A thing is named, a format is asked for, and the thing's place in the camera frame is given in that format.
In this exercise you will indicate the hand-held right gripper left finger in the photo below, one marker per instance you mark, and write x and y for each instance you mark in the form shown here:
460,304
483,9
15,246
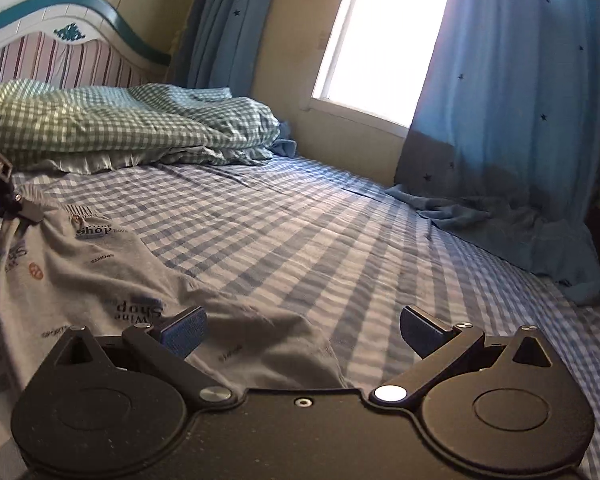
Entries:
182,332

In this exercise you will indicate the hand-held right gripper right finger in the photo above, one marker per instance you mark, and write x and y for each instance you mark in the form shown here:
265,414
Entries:
420,332

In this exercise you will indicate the grey printed pants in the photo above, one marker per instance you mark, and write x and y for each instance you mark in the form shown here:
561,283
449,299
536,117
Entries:
105,280

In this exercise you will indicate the green checkered quilt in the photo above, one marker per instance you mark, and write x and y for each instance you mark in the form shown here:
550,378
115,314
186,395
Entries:
105,120

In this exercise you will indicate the striped headboard with teal trim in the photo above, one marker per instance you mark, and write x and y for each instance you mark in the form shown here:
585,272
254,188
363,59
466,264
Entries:
55,50

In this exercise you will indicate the large blue cloth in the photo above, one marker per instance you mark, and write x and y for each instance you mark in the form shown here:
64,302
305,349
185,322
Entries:
445,207

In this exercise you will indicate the blue checkered bed sheet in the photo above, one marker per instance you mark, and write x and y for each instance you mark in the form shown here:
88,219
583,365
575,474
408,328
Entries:
305,240

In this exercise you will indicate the small blue cloth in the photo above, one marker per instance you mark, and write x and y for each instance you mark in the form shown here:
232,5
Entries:
285,146

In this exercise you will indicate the blue star curtain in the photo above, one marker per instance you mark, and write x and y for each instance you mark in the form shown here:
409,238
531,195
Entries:
505,85
230,25

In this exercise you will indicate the window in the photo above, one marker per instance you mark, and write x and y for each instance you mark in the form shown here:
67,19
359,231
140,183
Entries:
380,35

